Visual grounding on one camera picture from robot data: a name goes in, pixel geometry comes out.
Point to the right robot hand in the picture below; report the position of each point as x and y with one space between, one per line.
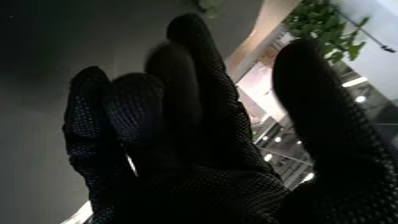
195 173

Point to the green plant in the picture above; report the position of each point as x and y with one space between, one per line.
316 23

